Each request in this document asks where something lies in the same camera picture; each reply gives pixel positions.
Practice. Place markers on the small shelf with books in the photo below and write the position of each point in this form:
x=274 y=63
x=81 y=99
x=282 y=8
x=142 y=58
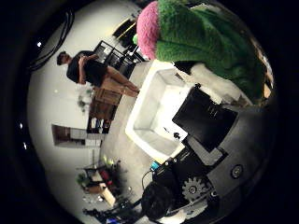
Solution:
x=98 y=124

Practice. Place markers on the white fabric container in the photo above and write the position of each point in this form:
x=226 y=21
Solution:
x=149 y=121

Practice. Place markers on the cluttered equipment pile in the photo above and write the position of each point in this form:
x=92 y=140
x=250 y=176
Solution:
x=102 y=180

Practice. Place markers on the dark cabinet with wooden edge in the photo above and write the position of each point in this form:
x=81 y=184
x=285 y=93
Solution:
x=126 y=32

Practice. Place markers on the green and pink plush toy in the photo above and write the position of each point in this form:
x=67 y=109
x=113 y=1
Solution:
x=199 y=37

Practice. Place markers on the person in dark shirt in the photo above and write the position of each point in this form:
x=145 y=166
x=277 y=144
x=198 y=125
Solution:
x=90 y=71

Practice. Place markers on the green potted plant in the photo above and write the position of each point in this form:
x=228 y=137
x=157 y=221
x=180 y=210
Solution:
x=83 y=102

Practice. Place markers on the wooden crate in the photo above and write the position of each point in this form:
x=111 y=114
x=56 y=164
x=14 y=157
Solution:
x=104 y=104

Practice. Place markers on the low wall cabinet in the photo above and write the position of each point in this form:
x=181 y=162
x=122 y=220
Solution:
x=74 y=135

